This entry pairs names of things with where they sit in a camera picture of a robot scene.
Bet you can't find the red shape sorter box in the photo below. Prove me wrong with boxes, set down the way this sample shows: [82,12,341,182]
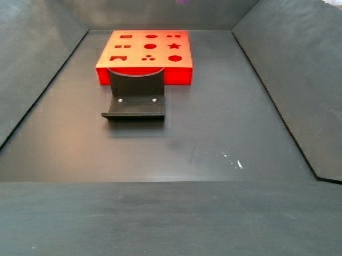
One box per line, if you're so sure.
[95,30,194,85]

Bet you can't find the black curved holder bracket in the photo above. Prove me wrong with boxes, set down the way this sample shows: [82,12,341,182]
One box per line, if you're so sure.
[102,68,166,120]

